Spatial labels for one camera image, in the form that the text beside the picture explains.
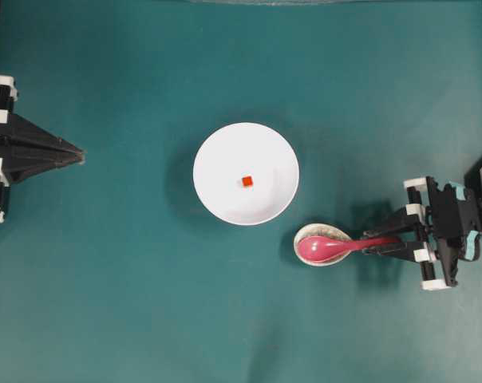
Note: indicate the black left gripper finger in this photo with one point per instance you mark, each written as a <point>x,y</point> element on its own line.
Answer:
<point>15,169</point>
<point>21,130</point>

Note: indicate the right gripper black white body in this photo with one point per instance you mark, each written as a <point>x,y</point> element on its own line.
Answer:
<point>452,218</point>

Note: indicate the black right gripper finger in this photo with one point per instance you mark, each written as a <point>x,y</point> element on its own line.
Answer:
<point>413,251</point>
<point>403,220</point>

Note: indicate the pink red plastic spoon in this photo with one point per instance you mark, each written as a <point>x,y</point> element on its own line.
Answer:
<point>322,249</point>

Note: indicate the red small block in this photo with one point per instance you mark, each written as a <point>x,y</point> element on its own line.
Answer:
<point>247,181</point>

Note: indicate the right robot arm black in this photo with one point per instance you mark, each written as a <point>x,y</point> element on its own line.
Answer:
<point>472,180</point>

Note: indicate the white round bowl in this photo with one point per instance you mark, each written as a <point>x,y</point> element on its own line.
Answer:
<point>246,149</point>

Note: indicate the small crackle glaze dish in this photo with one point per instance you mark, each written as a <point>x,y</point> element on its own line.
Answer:
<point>314,229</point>

